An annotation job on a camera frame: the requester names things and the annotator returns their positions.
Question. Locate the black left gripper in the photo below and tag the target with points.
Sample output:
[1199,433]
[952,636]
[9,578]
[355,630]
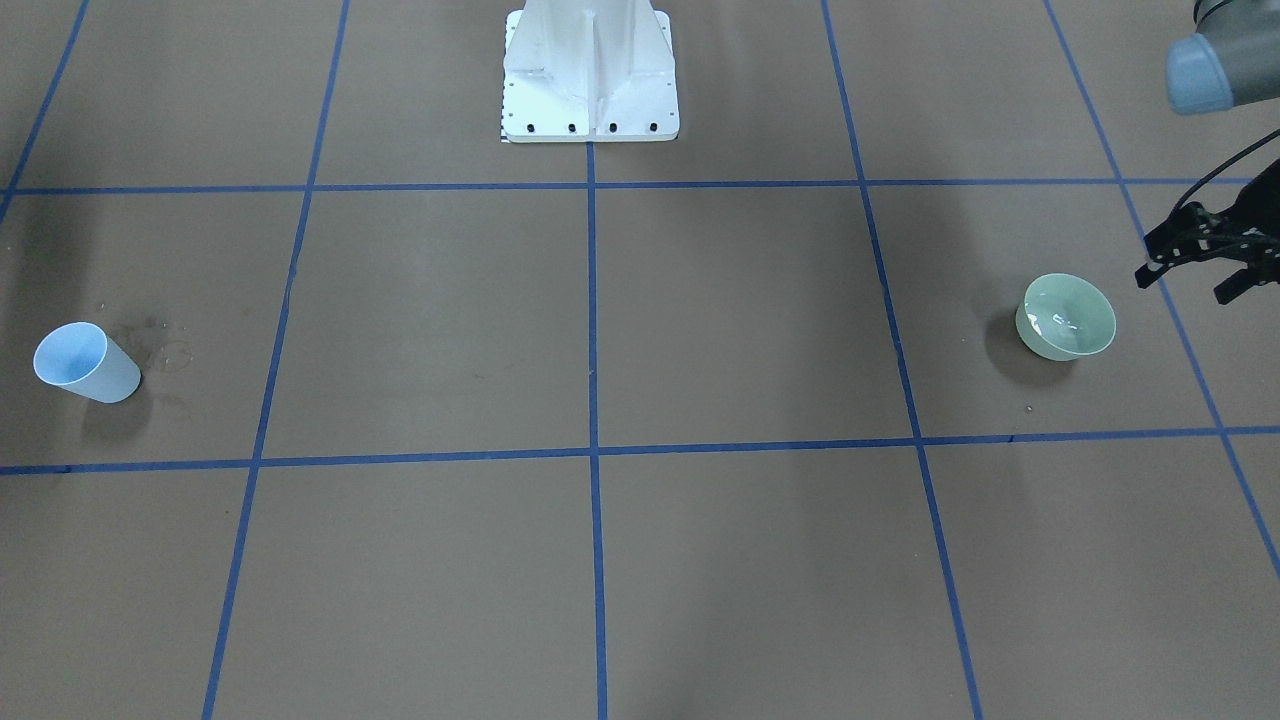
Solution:
[1243,247]

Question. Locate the light green bowl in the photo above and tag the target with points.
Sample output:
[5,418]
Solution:
[1064,318]

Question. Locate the light blue plastic cup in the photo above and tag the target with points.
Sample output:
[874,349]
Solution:
[83,359]

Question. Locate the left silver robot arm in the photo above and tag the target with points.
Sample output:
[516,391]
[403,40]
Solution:
[1231,61]

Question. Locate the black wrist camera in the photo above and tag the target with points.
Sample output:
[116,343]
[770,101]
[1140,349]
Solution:
[1182,238]

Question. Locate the white pedestal base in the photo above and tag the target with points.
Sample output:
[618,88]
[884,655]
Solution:
[589,72]

